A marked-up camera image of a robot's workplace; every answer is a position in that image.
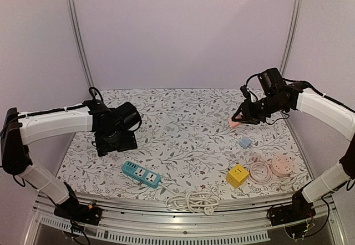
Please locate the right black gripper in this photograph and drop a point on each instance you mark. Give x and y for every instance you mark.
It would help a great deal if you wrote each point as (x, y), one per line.
(248, 112)

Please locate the aluminium front rail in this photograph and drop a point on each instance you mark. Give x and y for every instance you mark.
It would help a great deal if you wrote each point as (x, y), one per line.
(237, 221)

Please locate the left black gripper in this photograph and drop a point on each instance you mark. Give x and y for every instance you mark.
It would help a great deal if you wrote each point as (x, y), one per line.
(129, 142)

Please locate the left aluminium frame post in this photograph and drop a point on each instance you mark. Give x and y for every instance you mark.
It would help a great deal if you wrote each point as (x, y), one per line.
(74, 20)

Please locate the aluminium frame post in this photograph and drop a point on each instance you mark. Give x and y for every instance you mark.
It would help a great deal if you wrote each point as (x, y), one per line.
(74, 20)
(291, 33)

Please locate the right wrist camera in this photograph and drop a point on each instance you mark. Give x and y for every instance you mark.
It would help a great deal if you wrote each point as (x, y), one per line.
(248, 94)

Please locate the pink plug adapter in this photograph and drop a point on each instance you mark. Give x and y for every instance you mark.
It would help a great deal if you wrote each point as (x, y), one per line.
(233, 124)

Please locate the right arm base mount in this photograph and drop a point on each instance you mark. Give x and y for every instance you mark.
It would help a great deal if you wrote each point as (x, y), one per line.
(284, 214)

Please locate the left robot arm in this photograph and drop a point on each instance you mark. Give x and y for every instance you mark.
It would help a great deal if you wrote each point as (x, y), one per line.
(113, 130)

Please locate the floral table mat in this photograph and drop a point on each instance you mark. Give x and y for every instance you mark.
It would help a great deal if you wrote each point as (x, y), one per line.
(185, 138)

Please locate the teal power strip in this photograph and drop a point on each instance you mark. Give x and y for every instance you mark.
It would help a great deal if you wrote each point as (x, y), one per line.
(141, 174)

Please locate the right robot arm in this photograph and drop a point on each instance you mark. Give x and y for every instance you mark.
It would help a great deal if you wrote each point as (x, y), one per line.
(282, 94)

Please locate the right aluminium frame post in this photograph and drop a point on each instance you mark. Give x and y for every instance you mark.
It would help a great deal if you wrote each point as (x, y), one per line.
(291, 33)

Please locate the blue plug adapter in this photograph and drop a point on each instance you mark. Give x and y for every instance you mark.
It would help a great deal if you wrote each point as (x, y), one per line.
(245, 142)

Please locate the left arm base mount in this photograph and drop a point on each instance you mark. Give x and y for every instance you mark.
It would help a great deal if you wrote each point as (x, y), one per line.
(78, 212)

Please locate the yellow cube socket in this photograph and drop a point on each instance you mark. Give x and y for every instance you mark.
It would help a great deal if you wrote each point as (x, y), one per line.
(237, 176)

